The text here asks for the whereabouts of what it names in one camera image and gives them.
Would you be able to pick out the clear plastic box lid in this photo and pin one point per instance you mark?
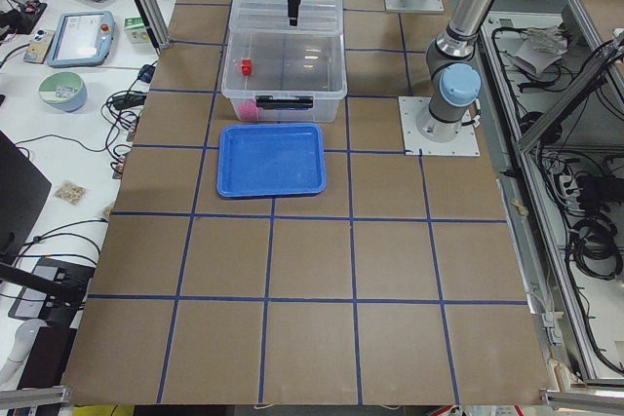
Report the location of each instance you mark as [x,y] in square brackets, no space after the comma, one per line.
[322,17]

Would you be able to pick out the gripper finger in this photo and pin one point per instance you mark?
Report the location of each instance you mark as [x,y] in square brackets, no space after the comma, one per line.
[293,12]

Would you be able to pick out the snack bag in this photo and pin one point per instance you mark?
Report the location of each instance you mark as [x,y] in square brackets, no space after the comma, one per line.
[71,192]

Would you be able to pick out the blue plastic tray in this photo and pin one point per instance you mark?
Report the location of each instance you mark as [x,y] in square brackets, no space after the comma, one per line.
[271,160]

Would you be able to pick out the black box latch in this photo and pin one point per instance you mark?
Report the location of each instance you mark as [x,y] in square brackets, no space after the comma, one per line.
[269,102]

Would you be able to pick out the red block in box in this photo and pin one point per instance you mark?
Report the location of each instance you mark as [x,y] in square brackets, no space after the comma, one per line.
[248,111]
[246,66]

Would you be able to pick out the clear plastic storage box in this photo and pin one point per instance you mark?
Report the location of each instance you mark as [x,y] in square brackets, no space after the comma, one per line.
[287,65]

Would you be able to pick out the green bowl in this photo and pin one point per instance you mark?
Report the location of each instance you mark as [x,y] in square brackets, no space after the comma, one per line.
[64,91]

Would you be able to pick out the green white carton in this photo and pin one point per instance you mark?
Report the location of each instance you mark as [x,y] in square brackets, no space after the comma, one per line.
[135,30]

